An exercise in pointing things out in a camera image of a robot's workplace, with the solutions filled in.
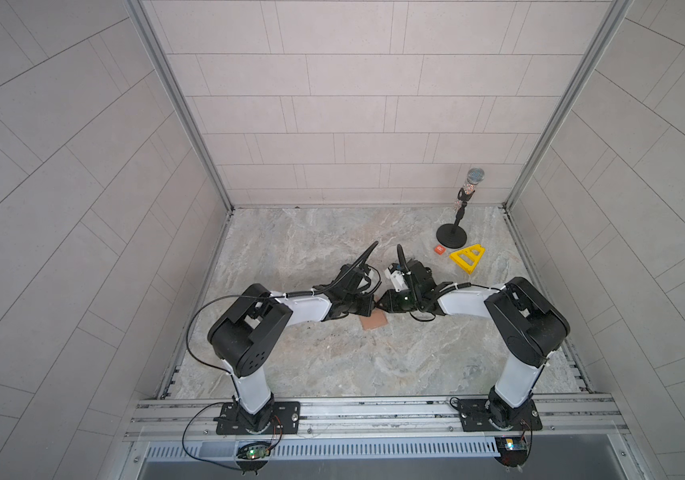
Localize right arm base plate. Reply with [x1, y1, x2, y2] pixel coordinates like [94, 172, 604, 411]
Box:
[449, 396, 543, 432]

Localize aluminium mounting rail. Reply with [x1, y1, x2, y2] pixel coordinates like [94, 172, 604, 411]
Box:
[120, 393, 629, 441]

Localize white ventilation grille strip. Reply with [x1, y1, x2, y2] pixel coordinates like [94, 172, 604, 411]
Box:
[146, 437, 499, 463]

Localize left green circuit board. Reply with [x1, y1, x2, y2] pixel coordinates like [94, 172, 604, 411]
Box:
[236, 442, 272, 461]

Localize black microphone stand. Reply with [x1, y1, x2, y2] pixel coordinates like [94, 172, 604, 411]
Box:
[436, 167, 485, 249]

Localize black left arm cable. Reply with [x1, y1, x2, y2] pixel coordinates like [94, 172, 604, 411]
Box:
[184, 293, 248, 378]

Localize yellow triangle block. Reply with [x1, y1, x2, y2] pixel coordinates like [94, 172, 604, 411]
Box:
[449, 244, 485, 275]

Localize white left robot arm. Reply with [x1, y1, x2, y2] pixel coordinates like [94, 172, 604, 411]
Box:
[208, 263, 380, 419]

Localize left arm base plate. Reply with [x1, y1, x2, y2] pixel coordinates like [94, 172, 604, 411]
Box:
[216, 400, 302, 435]

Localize right circuit board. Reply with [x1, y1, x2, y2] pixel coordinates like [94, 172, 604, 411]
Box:
[494, 437, 530, 468]

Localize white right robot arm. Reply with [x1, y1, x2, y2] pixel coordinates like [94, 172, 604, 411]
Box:
[377, 260, 570, 428]

